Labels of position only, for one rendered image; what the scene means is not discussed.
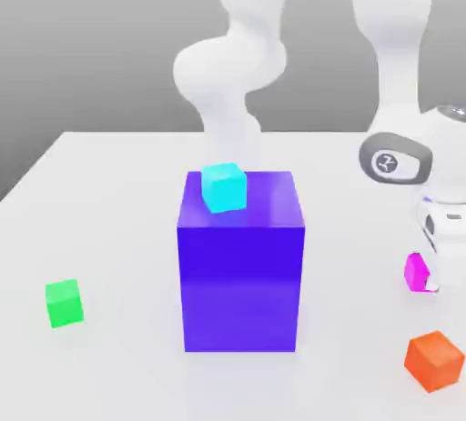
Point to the small cyan cube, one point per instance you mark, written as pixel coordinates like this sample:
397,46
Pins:
224,188

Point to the small magenta cube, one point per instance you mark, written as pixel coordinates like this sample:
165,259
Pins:
415,271

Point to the small green cube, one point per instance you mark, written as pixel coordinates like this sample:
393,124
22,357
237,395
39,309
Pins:
64,304

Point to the small orange cube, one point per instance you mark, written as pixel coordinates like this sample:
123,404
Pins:
434,361

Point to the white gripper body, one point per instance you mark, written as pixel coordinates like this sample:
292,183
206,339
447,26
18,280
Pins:
450,262

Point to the large blue box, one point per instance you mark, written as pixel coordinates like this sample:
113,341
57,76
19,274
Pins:
240,282

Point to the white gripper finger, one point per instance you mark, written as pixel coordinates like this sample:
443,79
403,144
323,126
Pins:
432,285

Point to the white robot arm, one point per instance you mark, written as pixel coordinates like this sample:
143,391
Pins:
233,64

